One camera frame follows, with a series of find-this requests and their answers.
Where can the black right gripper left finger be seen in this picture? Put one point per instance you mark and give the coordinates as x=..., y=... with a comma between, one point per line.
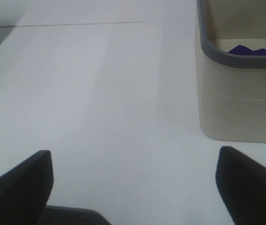
x=25, y=190

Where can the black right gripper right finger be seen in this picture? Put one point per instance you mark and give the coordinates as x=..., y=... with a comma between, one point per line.
x=241, y=182

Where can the purple towel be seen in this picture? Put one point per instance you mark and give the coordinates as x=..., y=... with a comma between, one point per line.
x=245, y=51

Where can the beige bin with grey rim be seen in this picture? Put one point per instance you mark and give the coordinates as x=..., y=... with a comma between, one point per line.
x=231, y=88

